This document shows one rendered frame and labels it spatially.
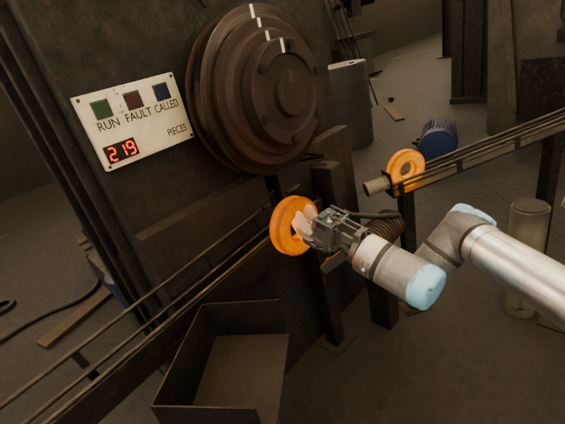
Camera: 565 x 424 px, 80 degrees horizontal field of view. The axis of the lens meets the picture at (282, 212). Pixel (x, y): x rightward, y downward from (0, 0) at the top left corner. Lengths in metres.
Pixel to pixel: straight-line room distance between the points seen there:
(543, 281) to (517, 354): 1.01
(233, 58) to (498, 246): 0.72
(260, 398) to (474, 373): 0.97
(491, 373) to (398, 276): 0.95
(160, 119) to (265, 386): 0.71
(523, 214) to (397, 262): 0.85
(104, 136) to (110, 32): 0.25
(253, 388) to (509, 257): 0.57
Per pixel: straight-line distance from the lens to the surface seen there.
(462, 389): 1.53
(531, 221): 1.50
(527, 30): 3.49
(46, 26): 0.96
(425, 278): 0.69
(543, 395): 1.58
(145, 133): 0.97
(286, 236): 0.83
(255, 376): 0.85
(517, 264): 0.70
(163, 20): 1.06
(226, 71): 0.92
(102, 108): 0.93
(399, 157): 1.35
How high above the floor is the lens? 1.25
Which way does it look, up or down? 26 degrees down
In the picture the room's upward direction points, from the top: 14 degrees counter-clockwise
